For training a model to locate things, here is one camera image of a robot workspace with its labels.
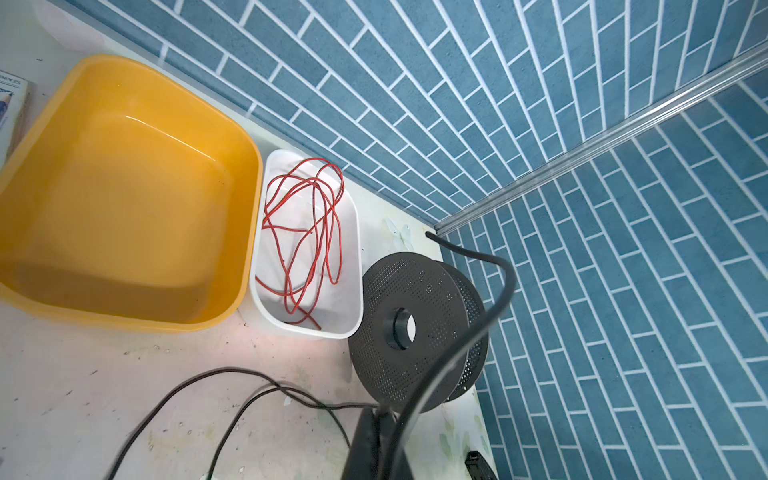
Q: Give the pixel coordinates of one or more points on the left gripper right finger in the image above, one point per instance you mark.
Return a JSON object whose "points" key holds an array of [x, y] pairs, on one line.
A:
{"points": [[400, 467]]}

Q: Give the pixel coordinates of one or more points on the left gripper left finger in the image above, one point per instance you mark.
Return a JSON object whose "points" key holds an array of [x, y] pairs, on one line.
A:
{"points": [[364, 453]]}

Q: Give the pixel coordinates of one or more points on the grey perforated cable spool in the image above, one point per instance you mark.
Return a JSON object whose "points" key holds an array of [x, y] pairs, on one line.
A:
{"points": [[414, 308]]}

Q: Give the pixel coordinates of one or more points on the black stapler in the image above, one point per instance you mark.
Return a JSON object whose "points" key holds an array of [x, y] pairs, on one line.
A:
{"points": [[478, 468]]}

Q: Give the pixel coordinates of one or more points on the white plastic tub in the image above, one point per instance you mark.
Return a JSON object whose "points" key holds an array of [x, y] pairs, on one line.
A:
{"points": [[306, 269]]}

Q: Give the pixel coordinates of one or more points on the yellow plastic tub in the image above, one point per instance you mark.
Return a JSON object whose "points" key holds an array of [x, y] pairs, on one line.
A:
{"points": [[130, 203]]}

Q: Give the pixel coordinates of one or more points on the pencil box blue white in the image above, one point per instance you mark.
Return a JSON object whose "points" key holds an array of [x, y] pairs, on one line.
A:
{"points": [[14, 99]]}

